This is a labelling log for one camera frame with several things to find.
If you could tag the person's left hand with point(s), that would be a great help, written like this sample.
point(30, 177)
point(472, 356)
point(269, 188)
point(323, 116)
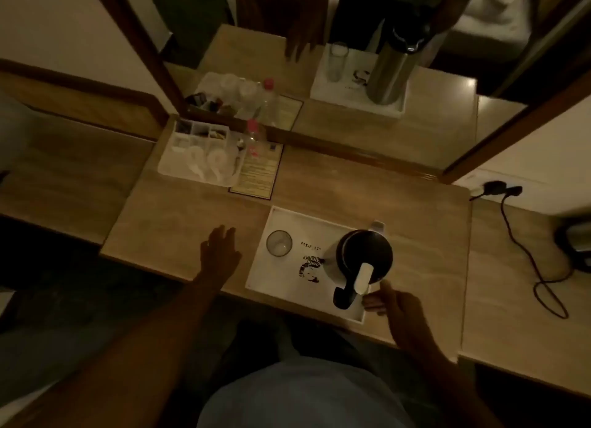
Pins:
point(219, 257)

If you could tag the white cup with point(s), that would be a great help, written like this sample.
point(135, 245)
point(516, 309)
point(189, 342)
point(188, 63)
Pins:
point(195, 157)
point(216, 160)

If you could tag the clear drinking glass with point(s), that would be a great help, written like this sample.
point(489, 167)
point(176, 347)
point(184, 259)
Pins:
point(279, 243)

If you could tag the black power plug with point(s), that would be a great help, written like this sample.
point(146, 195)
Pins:
point(493, 186)

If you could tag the wooden framed mirror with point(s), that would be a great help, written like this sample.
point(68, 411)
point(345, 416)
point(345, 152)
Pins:
point(415, 132)

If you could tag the person's light shirt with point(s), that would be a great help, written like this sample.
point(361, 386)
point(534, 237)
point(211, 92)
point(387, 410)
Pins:
point(300, 395)

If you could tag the person's left thumb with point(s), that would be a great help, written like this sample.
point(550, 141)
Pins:
point(237, 257)

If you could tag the black round appliance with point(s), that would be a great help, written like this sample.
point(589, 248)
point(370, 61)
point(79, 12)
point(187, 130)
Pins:
point(577, 245)

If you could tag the brown sachet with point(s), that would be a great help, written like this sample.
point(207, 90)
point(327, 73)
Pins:
point(217, 135)

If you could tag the pink cap water bottle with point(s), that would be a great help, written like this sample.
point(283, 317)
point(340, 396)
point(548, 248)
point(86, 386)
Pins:
point(252, 139)

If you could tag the dark framed information card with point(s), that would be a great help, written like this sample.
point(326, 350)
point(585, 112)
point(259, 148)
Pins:
point(256, 174)

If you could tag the metal teaspoon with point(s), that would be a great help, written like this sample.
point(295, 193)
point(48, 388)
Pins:
point(238, 151)

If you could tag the white printed tray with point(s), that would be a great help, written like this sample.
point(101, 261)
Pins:
point(286, 275)

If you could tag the black steel electric kettle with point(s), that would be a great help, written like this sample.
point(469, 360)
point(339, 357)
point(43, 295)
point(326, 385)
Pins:
point(364, 252)

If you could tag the white wall socket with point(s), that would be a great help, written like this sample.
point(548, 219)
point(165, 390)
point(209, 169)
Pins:
point(475, 183)

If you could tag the person's right forearm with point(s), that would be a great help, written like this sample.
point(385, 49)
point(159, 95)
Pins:
point(457, 386)

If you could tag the person's left forearm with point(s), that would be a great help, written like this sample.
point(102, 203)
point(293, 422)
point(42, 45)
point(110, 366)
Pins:
point(115, 363)

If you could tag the person's right thumb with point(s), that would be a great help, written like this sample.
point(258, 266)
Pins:
point(373, 304)

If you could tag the person's right hand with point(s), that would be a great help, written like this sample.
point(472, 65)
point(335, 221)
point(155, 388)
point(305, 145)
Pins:
point(404, 317)

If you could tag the white compartment condiment tray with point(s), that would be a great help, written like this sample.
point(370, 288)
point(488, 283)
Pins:
point(178, 169)

